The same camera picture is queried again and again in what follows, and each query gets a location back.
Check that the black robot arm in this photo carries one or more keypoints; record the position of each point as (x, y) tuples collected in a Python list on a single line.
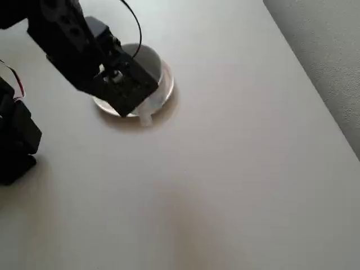
[(62, 42)]

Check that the cream white saucer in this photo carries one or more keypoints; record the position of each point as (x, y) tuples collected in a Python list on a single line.
[(168, 84)]

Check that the black camera box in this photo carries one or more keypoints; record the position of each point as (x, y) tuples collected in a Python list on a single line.
[(126, 90)]

